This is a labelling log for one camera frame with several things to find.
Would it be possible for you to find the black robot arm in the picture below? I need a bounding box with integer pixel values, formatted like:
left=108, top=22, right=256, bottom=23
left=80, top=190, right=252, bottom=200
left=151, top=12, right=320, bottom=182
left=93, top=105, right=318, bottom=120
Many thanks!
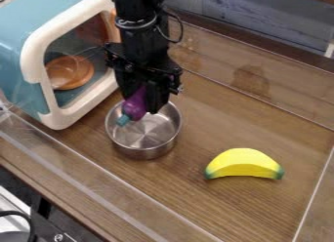
left=104, top=0, right=183, bottom=120

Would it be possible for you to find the black cable bottom left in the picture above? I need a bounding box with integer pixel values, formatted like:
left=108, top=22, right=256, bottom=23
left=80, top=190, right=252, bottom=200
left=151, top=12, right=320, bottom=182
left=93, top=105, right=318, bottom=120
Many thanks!
left=0, top=210, right=37, bottom=242

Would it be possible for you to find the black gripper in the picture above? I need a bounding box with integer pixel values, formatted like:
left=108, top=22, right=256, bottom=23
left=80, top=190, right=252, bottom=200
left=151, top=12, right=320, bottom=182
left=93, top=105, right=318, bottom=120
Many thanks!
left=103, top=42, right=183, bottom=114

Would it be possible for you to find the blue toy microwave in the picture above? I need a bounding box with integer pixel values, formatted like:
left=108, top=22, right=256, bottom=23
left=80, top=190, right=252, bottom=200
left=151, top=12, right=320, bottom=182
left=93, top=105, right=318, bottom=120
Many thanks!
left=0, top=0, right=117, bottom=130

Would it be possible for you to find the purple toy eggplant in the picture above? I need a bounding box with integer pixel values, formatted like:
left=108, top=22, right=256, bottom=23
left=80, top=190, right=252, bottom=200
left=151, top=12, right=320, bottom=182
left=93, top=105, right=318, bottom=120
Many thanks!
left=116, top=87, right=145, bottom=127

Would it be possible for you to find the yellow toy banana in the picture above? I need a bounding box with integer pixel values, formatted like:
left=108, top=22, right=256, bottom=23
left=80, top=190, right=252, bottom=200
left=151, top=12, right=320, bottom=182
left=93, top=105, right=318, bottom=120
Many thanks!
left=204, top=148, right=284, bottom=180

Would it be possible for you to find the orange plate inside microwave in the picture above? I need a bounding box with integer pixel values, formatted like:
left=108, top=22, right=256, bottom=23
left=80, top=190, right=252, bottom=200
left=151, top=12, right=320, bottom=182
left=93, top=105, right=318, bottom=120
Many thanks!
left=45, top=56, right=93, bottom=90

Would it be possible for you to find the silver pot with handle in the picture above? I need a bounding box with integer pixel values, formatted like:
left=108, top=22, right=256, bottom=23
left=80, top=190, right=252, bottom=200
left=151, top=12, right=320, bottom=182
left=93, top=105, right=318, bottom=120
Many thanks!
left=104, top=101, right=181, bottom=160

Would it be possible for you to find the black device bottom left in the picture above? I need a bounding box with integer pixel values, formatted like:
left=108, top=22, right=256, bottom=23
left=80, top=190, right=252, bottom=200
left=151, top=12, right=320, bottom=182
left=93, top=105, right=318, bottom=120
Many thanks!
left=0, top=210, right=94, bottom=242

